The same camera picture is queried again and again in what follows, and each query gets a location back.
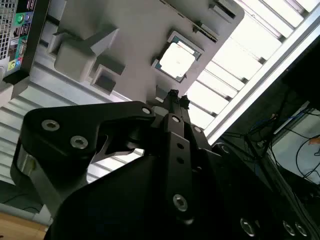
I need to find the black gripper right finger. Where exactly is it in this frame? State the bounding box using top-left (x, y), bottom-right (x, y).
top-left (180, 94), bottom-right (223, 176)

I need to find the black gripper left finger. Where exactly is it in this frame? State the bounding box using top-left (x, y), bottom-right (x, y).
top-left (10, 89), bottom-right (195, 223)

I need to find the CPU with silver lid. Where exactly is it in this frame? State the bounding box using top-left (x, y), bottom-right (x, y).
top-left (151, 30), bottom-right (205, 83)

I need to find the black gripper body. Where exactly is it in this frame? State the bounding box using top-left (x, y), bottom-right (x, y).
top-left (44, 141), bottom-right (316, 240)

